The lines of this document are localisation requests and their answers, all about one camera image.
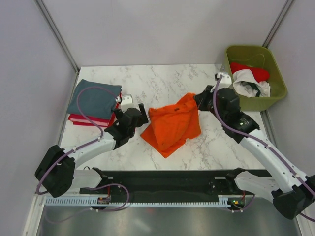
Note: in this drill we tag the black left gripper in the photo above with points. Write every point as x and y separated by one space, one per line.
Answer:
142 119

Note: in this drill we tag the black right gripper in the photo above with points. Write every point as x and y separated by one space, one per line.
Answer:
202 98

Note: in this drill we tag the orange t-shirt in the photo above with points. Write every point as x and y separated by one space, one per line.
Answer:
172 125

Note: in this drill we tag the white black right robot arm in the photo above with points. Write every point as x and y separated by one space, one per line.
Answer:
289 189

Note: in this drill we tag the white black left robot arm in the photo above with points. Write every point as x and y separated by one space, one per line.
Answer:
58 171

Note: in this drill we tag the folded red t-shirt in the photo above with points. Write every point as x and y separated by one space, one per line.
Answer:
82 116

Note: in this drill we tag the folded pink t-shirt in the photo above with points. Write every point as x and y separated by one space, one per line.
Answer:
84 122

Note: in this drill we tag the white garment in bin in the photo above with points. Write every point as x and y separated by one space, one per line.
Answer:
246 85

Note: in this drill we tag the folded grey-blue t-shirt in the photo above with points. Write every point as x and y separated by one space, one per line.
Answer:
95 100

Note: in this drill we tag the olive green plastic bin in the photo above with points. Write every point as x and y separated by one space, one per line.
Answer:
257 56

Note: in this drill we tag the red garment in bin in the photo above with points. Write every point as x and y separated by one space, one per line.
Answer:
259 74

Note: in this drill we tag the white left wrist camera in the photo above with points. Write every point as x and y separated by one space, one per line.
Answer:
124 102

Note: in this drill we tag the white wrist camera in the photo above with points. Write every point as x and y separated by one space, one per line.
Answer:
124 102
223 80

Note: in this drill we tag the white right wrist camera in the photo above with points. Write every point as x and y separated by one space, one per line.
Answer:
223 80

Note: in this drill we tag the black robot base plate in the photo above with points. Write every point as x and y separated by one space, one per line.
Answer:
169 185

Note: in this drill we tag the white slotted cable duct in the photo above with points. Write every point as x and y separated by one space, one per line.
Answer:
101 201

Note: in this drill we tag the right aluminium frame post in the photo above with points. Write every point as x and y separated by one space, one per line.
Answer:
278 22

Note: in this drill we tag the aluminium frame post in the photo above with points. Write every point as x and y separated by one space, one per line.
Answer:
56 33
278 22

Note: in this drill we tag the left aluminium frame post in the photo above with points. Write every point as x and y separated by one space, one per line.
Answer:
56 33

